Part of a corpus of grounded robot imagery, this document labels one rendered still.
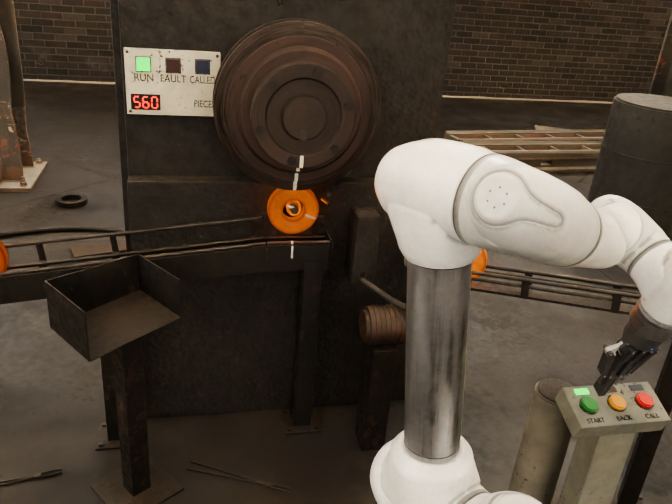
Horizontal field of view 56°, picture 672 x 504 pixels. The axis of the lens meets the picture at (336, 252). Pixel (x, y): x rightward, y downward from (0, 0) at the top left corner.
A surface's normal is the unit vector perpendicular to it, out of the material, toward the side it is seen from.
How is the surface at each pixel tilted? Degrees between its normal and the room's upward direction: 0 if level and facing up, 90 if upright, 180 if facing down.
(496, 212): 61
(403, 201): 98
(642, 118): 90
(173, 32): 90
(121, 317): 5
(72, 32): 90
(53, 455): 0
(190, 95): 90
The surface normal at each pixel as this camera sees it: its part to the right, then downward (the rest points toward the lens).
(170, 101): 0.21, 0.43
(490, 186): -0.57, -0.09
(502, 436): 0.07, -0.90
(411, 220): -0.78, 0.37
